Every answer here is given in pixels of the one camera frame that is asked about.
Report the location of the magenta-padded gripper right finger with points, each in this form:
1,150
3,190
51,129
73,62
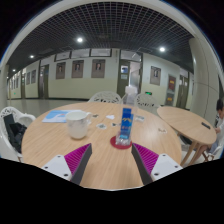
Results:
148,161

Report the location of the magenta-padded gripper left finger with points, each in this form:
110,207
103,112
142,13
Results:
75,160

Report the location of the clear plastic water bottle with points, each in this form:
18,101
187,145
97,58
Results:
126,123

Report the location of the white ceramic mug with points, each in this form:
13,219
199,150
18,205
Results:
77,126

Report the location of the pale outline sticker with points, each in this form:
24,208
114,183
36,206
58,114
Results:
162,130

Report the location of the flat round red coaster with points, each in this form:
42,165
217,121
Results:
113,143

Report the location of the white-edged sticker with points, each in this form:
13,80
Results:
101,126

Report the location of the small white card box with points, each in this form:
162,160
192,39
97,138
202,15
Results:
140,118

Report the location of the blue and white booklet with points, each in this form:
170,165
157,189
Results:
55,116

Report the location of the small dark sticker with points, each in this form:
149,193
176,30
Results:
95,115
115,124

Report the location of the small round wooden table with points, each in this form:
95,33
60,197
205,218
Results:
186,123

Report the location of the white paper card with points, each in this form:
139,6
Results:
110,117

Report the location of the white lattice-back chair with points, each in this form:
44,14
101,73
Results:
146,101
105,97

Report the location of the black bag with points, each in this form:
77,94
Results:
16,133

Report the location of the black phone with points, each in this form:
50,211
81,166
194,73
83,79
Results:
206,125

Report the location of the green exit sign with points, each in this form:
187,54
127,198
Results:
148,93

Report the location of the white plastic armchair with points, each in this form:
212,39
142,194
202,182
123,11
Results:
6,148

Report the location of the group of dark framed doors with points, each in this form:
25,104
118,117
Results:
43,81

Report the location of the person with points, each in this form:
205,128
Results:
220,106

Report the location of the group of framed portraits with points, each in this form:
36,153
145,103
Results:
98,68

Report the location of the group of ceiling lights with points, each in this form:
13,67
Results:
79,39

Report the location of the group of wall signboards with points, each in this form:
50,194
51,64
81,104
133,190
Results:
100,52

